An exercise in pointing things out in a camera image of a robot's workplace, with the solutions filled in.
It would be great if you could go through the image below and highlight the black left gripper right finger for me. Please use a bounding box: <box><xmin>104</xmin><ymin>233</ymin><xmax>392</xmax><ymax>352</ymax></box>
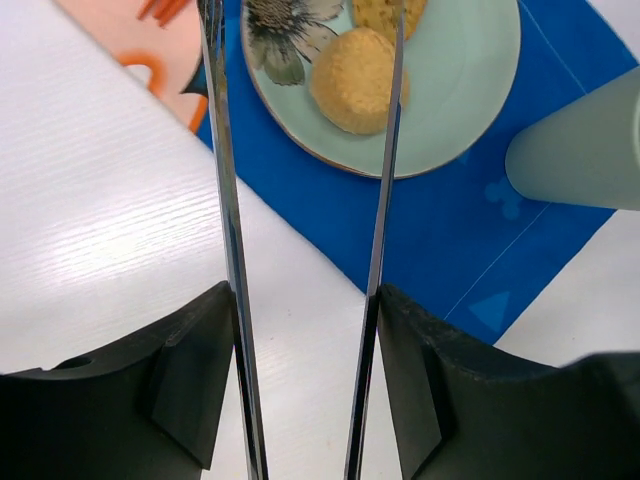
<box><xmin>379</xmin><ymin>285</ymin><xmax>639</xmax><ymax>479</ymax></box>

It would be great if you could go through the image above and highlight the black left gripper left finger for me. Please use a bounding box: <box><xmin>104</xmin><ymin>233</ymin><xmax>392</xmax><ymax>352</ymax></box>
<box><xmin>1</xmin><ymin>282</ymin><xmax>234</xmax><ymax>479</ymax></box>

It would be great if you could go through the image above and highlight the round yellow bun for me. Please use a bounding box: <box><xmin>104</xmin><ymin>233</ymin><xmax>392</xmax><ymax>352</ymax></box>
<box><xmin>310</xmin><ymin>27</ymin><xmax>395</xmax><ymax>135</ymax></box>

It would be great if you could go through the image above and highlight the brown bread slice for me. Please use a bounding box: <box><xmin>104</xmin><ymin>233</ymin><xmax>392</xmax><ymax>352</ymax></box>
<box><xmin>352</xmin><ymin>0</ymin><xmax>428</xmax><ymax>43</ymax></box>

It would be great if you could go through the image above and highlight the blue cartoon placemat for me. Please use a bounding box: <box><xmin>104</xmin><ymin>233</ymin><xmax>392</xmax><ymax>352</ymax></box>
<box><xmin>49</xmin><ymin>0</ymin><xmax>640</xmax><ymax>347</ymax></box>

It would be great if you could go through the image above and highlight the green cup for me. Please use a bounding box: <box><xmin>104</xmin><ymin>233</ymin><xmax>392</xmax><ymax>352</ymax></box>
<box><xmin>505</xmin><ymin>68</ymin><xmax>639</xmax><ymax>211</ymax></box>

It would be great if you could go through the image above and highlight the green flower plate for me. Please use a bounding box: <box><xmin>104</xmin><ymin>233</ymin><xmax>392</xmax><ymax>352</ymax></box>
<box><xmin>249</xmin><ymin>0</ymin><xmax>521</xmax><ymax>178</ymax></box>

